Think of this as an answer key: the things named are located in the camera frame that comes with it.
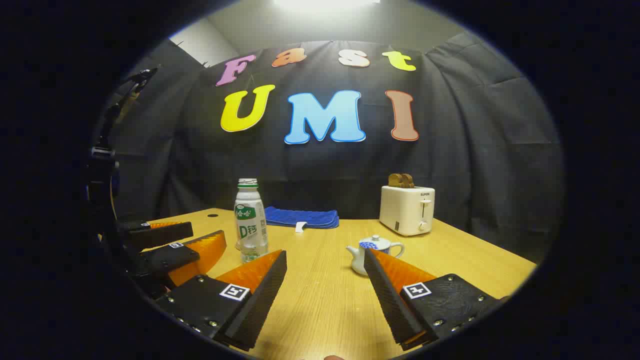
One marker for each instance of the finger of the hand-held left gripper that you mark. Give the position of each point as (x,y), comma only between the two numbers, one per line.
(170,257)
(160,236)

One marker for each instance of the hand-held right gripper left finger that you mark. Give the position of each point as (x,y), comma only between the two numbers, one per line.
(260,305)

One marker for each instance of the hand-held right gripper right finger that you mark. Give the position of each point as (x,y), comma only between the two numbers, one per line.
(392,305)

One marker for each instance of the white blue-patterned teacup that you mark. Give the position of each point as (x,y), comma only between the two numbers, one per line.
(359,265)

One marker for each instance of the white water bottle green label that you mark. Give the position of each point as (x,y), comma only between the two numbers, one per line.
(250,225)

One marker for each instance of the white toaster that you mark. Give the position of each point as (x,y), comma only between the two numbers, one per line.
(405,210)

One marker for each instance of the blue folded cloth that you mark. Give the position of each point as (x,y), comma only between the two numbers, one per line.
(300,217)

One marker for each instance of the brown bread slice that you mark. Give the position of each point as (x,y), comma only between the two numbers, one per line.
(395,181)
(409,181)

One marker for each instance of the ceiling light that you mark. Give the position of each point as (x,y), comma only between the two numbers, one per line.
(325,3)

